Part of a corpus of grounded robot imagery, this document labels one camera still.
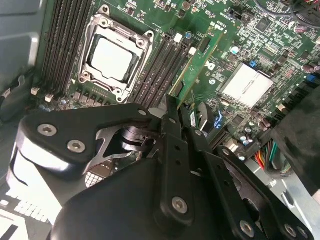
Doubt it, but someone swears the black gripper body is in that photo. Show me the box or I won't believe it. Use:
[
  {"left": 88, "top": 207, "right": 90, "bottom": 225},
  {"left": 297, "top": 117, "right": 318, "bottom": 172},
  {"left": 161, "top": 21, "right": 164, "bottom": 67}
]
[{"left": 51, "top": 158, "right": 236, "bottom": 240}]

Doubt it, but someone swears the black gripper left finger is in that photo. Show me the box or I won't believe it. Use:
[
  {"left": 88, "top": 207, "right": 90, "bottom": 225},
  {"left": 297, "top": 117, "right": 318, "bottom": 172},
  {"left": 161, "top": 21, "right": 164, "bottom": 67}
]
[{"left": 16, "top": 93, "right": 198, "bottom": 228}]

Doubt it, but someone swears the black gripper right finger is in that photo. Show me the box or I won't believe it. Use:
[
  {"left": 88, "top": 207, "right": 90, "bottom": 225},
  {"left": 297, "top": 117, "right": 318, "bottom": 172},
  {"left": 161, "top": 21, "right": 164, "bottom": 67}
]
[{"left": 180, "top": 102, "right": 317, "bottom": 240}]

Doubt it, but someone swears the green RAM stick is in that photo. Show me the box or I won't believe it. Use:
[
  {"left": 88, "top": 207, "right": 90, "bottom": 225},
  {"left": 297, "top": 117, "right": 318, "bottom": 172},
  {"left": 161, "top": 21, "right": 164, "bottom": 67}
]
[{"left": 169, "top": 26, "right": 225, "bottom": 111}]

